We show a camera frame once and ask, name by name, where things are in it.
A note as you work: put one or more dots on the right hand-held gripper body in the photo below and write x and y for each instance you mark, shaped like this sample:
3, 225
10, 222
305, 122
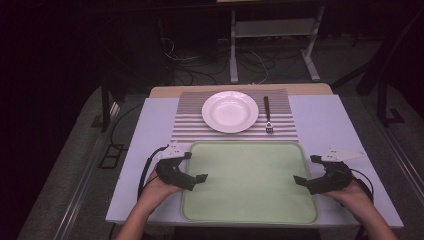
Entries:
335, 176

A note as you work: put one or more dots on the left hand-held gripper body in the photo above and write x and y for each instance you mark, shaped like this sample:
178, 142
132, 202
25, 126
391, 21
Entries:
168, 166

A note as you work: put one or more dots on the person's right hand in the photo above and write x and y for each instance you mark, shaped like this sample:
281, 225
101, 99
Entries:
351, 198

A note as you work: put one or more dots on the person's left hand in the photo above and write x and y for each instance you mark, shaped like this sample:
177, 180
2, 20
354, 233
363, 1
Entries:
156, 191

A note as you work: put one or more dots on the striped placemat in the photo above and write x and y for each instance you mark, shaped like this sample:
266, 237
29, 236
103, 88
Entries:
190, 123

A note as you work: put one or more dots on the light green tray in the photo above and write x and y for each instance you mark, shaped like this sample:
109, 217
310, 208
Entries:
250, 183

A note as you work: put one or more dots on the white round plate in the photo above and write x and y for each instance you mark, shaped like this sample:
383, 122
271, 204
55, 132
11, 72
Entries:
230, 111

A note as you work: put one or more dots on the black metal stand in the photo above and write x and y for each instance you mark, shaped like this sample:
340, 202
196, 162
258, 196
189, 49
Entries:
383, 106

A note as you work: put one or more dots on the white metal stand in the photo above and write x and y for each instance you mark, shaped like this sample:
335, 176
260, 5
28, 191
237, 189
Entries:
233, 50

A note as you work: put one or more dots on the black floor frame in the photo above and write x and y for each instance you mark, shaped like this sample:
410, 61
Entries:
111, 156

